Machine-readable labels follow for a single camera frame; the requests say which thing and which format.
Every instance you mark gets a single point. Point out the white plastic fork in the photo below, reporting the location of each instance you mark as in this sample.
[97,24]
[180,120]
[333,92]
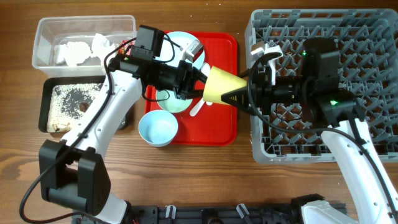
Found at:
[194,111]

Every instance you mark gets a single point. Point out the black waste tray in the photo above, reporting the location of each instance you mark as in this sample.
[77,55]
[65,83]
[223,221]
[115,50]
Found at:
[47,91]

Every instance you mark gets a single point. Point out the white napkin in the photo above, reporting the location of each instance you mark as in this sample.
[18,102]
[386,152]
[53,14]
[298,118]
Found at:
[72,53]
[101,46]

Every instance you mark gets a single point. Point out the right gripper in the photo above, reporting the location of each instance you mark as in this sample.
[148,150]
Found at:
[255,89]

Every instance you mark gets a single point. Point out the white plastic spoon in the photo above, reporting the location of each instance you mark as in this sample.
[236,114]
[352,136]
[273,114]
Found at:
[205,69]

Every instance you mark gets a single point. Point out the yellow plastic cup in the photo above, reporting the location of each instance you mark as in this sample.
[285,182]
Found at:
[220,82]

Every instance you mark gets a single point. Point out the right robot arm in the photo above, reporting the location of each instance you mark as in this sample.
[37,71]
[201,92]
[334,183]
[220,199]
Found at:
[334,113]

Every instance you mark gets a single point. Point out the light blue bowl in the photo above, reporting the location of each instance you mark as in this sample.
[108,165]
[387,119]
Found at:
[158,128]

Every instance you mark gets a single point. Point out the grey dishwasher rack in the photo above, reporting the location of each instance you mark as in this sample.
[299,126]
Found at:
[367,41]

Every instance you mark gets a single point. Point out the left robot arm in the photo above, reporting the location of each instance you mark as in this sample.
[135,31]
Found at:
[72,170]

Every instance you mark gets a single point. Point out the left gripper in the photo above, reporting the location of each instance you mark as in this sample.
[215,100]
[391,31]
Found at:
[185,81]

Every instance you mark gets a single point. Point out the green bowl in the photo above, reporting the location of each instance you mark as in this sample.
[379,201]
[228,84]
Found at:
[167,101]

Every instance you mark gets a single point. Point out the light blue plate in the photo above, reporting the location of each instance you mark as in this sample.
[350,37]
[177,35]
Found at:
[177,46]

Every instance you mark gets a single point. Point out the red snack wrapper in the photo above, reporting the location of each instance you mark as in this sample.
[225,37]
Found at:
[126,48]

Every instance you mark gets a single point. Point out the leftover rice and food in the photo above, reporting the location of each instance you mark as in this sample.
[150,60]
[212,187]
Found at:
[64,112]

